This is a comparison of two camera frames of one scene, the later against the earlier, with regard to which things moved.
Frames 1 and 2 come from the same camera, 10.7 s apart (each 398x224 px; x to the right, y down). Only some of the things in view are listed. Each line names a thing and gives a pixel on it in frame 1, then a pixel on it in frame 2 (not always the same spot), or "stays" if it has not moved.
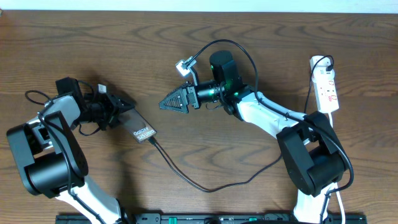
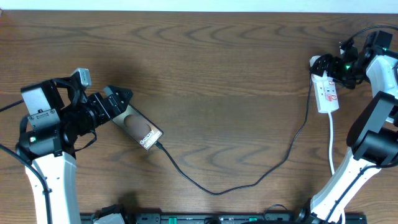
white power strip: [323, 75] stays
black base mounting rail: [78, 218] stays
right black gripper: [188, 95] → [333, 71]
